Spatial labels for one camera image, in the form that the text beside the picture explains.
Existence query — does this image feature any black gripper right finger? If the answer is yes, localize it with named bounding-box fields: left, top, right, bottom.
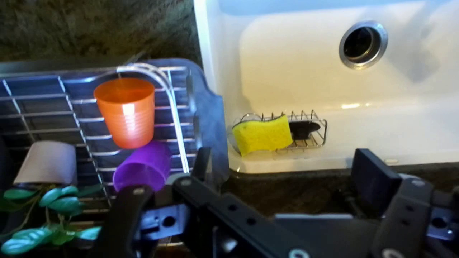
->
left=352, top=148, right=435, bottom=258

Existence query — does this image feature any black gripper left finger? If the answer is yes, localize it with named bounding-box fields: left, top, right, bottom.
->
left=88, top=147, right=310, bottom=258

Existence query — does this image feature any yellow sponge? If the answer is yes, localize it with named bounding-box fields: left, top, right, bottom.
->
left=231, top=115, right=294, bottom=158

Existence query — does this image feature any purple plastic cup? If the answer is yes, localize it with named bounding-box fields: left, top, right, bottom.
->
left=112, top=141, right=174, bottom=194

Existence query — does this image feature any black scrubber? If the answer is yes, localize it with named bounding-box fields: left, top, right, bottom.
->
left=289, top=119, right=322, bottom=144

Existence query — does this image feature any orange plastic cup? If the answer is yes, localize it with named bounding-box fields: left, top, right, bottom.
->
left=94, top=78, right=158, bottom=151

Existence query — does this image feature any white kitchen sink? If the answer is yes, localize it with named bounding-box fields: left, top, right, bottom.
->
left=193, top=0, right=459, bottom=177

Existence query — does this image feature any metal sink drain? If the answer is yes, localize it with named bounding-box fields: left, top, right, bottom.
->
left=337, top=20, right=391, bottom=71

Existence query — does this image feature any green leafy plant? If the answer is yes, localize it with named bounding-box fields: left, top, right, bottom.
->
left=0, top=184, right=105, bottom=257

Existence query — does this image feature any white plant pot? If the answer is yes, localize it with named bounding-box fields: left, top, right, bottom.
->
left=13, top=139, right=79, bottom=188

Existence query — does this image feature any stainless steel dish rack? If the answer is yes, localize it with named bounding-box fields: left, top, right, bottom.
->
left=0, top=58, right=231, bottom=258

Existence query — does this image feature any wire sponge caddy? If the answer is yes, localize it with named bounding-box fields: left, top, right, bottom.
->
left=231, top=109, right=330, bottom=155

